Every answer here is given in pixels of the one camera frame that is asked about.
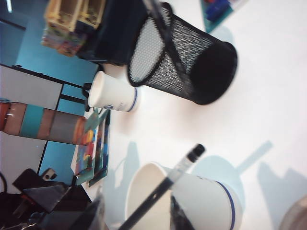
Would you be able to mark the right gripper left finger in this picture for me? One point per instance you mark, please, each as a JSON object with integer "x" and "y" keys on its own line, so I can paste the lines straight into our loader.
{"x": 97, "y": 215}

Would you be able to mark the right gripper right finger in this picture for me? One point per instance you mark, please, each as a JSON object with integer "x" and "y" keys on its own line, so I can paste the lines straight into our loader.
{"x": 178, "y": 218}

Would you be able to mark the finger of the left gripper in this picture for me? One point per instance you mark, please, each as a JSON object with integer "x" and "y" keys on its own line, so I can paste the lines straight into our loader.
{"x": 48, "y": 197}

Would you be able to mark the white paper cup blue logo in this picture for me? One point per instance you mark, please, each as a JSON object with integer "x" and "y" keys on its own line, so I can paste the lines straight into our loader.
{"x": 112, "y": 93}
{"x": 204, "y": 203}

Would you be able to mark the black gel pen clear cap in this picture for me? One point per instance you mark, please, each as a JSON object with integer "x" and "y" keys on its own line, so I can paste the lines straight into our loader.
{"x": 168, "y": 182}
{"x": 168, "y": 40}

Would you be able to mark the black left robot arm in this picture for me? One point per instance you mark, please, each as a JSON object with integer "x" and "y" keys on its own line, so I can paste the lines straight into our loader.
{"x": 14, "y": 215}

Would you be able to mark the black mesh pen holder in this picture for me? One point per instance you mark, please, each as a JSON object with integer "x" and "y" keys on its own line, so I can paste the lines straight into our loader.
{"x": 211, "y": 72}

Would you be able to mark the clear pack of colourful letters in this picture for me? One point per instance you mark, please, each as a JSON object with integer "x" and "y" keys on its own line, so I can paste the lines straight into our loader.
{"x": 93, "y": 148}
{"x": 216, "y": 12}

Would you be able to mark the clear bottle orange lid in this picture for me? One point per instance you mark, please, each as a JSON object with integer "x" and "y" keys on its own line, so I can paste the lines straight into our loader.
{"x": 60, "y": 129}

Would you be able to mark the white cabinet door panel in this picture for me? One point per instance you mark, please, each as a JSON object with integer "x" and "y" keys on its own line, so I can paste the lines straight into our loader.
{"x": 28, "y": 88}

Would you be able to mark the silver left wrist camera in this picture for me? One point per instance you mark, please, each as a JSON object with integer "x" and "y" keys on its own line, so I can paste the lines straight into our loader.
{"x": 49, "y": 174}

